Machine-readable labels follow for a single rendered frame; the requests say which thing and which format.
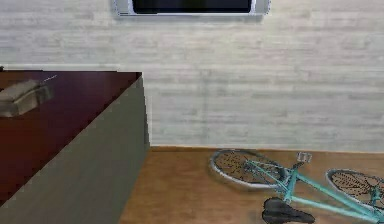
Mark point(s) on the dark red topped grey cabinet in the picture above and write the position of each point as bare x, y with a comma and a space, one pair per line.
83, 146

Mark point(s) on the teal bicycle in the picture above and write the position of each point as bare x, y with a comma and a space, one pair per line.
286, 186

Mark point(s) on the grey box shaped object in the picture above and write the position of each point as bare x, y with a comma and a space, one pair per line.
20, 98

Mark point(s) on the silver framed wall television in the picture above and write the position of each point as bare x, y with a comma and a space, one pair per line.
191, 6

